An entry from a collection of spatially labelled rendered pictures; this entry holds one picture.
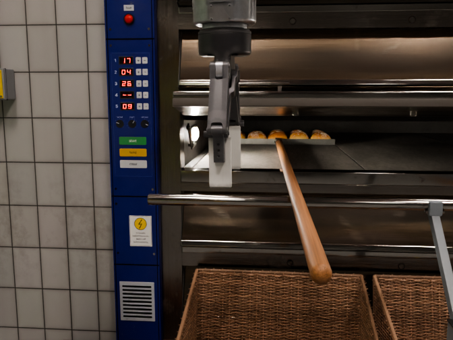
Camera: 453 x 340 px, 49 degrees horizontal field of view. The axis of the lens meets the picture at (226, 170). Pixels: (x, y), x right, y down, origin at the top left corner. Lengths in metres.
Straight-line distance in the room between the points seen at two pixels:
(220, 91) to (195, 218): 1.07
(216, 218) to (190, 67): 0.50
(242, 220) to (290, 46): 0.58
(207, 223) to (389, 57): 0.79
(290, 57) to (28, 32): 0.85
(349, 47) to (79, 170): 0.97
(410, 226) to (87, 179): 1.08
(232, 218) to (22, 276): 0.77
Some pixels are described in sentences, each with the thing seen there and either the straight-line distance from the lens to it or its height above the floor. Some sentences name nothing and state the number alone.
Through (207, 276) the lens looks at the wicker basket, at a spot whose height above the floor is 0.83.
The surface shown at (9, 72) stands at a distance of 1.79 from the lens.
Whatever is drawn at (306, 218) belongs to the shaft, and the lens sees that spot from 0.93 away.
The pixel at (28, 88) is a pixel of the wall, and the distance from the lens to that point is 1.80.
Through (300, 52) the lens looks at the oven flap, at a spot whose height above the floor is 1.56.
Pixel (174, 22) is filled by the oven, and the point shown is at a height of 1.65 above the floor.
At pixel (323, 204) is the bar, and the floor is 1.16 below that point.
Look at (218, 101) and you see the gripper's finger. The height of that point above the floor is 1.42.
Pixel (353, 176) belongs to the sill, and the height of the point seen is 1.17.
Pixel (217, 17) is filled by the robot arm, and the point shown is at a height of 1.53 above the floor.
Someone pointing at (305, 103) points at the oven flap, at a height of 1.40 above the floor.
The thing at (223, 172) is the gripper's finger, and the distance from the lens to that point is 0.67.
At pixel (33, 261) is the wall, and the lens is 1.90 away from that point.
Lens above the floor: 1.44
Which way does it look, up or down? 9 degrees down
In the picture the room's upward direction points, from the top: straight up
